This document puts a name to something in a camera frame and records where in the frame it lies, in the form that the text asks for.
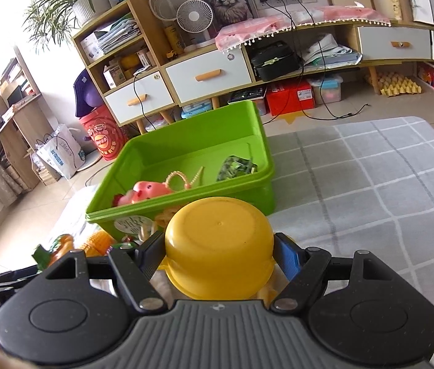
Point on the pink tasselled cloth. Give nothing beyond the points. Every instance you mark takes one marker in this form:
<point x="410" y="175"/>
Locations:
<point x="263" y="27"/>

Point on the clear box blue lid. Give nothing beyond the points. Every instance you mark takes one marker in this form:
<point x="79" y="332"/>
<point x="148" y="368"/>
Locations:
<point x="197" y="109"/>

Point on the white appliance box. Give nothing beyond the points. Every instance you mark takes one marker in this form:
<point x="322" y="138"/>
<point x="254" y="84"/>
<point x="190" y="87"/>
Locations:
<point x="92" y="46"/>

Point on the stack of papers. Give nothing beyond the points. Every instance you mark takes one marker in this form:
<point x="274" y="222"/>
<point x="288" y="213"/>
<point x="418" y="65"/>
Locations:
<point x="119" y="32"/>

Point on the yellow toy on shelf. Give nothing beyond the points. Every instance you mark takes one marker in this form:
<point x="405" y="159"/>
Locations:
<point x="130" y="62"/>

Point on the potted green plant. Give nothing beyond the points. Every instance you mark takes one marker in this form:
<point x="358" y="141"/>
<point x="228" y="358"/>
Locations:
<point x="90" y="7"/>

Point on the red cardboard box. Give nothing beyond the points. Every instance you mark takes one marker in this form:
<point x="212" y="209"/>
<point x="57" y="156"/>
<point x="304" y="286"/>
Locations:
<point x="288" y="98"/>

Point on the pink pig toy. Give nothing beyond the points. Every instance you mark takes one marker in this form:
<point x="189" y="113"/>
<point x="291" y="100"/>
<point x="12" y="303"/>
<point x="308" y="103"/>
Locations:
<point x="149" y="192"/>

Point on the framed cat picture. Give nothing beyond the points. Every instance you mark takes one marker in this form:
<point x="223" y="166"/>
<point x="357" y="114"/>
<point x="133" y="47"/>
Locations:
<point x="232" y="4"/>

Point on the pile of papers and bags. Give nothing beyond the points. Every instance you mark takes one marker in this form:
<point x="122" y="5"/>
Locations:
<point x="328" y="52"/>

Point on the small clear storage box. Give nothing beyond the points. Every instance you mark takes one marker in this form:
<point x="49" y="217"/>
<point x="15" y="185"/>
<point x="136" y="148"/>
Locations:
<point x="155" y="125"/>

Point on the green white printed packet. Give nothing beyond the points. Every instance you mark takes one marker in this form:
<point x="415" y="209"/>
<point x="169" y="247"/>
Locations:
<point x="132" y="225"/>

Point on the orange and green toy vegetable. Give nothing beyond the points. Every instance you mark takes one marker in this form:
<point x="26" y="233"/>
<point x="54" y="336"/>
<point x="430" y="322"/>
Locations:
<point x="63" y="244"/>

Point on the yellow egg tray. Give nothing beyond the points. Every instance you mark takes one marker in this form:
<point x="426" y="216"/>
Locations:
<point x="393" y="84"/>

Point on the yellow bottle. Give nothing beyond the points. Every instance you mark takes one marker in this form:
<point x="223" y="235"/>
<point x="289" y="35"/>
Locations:
<point x="173" y="38"/>

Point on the black carry case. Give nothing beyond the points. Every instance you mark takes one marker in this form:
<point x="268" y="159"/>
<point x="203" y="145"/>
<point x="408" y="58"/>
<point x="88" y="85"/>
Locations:
<point x="274" y="61"/>

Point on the grey checked blanket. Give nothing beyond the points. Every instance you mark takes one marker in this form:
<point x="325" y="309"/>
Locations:
<point x="355" y="184"/>

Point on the small printed boxes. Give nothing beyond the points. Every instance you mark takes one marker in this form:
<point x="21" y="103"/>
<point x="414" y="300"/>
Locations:
<point x="144" y="59"/>

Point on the purple stuffed cushion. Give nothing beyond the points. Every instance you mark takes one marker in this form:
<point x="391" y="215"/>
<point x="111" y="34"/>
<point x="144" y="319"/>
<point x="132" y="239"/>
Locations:
<point x="86" y="92"/>

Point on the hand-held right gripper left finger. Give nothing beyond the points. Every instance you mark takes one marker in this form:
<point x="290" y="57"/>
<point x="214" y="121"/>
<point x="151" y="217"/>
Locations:
<point x="151" y="255"/>

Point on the long wooden cabinet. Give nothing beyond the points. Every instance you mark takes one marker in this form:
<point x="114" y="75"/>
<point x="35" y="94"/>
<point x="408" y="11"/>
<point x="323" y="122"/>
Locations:
<point x="155" y="52"/>

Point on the toy corn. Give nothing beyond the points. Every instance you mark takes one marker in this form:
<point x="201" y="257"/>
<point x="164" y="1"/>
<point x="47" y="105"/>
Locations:
<point x="95" y="242"/>

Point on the black tray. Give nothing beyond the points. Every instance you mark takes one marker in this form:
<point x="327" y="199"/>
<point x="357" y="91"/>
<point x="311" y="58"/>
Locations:
<point x="245" y="95"/>

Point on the white shopping bag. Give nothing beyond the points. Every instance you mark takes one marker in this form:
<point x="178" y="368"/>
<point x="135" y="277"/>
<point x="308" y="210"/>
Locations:
<point x="61" y="153"/>

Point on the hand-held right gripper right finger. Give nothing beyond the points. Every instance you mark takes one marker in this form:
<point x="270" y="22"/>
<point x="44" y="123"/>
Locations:
<point x="288" y="255"/>

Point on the white printed box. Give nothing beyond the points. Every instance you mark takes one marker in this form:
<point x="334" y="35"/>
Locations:
<point x="113" y="75"/>

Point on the yellow toy truck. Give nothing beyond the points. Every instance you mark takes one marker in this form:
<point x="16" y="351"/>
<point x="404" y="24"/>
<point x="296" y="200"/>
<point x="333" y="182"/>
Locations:
<point x="171" y="54"/>

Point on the white round floor base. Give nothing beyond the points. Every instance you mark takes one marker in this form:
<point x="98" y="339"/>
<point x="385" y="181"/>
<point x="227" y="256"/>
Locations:
<point x="92" y="161"/>

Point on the red printed bucket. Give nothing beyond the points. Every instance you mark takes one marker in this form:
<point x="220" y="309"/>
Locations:
<point x="103" y="134"/>

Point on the white desk fan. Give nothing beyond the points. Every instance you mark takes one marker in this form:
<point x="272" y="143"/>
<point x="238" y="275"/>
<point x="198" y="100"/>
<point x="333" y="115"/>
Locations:
<point x="194" y="15"/>

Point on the yellow printed pack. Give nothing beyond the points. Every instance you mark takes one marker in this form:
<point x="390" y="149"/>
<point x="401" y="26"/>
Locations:
<point x="395" y="2"/>

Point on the yellow toy banana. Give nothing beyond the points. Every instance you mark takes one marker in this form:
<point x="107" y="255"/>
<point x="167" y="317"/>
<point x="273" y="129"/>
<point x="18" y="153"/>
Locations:
<point x="217" y="238"/>

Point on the green plastic bin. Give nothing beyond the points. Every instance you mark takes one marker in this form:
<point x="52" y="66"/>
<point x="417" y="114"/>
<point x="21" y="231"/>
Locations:
<point x="201" y="138"/>

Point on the large clear storage box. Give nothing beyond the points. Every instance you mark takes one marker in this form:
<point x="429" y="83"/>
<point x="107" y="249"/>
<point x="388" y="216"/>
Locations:
<point x="326" y="90"/>

